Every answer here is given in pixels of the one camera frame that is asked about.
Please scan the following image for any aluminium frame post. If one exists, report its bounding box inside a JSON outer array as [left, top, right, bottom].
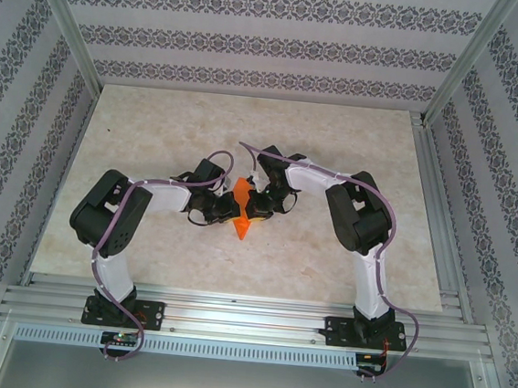
[[420, 0, 518, 134], [12, 0, 112, 94]]

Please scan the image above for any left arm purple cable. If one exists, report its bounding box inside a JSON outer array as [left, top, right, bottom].
[[80, 138, 239, 373]]

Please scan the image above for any aluminium mounting rail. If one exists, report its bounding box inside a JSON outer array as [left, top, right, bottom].
[[0, 269, 499, 367]]

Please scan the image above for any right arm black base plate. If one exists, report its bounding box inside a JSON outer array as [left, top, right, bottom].
[[322, 314, 411, 354]]

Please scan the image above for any orange square paper sheet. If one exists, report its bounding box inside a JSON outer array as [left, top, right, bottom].
[[227, 176, 261, 241]]

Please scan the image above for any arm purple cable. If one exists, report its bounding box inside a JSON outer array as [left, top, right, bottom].
[[80, 138, 239, 373], [217, 141, 437, 387]]

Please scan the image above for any circuit board with blue light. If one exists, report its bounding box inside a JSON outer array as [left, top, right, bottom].
[[355, 353, 386, 371]]

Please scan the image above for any aluminium side rail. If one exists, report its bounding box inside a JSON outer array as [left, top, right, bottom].
[[391, 110, 496, 325]]

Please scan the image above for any slotted grey cable duct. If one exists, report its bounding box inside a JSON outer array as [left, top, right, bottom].
[[13, 321, 386, 376]]

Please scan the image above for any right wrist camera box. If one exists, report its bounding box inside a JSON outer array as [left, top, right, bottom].
[[246, 167, 268, 192]]

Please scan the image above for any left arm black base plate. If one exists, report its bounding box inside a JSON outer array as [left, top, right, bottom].
[[80, 294, 167, 332]]

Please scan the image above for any circuit board with green light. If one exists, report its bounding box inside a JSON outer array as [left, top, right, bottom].
[[100, 330, 139, 348]]

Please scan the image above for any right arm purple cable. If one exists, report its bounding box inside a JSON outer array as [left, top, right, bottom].
[[217, 141, 437, 387]]

